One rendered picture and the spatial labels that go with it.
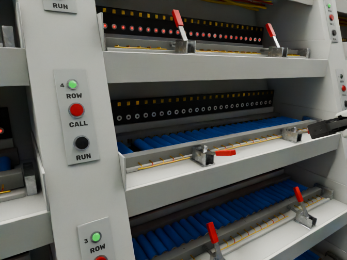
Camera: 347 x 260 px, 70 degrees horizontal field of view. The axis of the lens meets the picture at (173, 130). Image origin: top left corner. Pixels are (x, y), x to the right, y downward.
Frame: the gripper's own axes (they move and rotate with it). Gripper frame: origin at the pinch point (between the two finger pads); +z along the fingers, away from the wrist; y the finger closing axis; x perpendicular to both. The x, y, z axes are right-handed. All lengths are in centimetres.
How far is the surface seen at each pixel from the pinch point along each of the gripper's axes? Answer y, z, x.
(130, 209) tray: -41.9, 6.8, -4.7
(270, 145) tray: -7.6, 7.7, -0.6
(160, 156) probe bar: -33.7, 9.4, 2.1
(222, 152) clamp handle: -27.3, 0.9, 0.0
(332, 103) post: 18.0, 4.8, 6.2
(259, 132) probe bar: -7.9, 9.1, 2.7
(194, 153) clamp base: -27.6, 8.0, 1.1
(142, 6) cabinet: -24, 18, 40
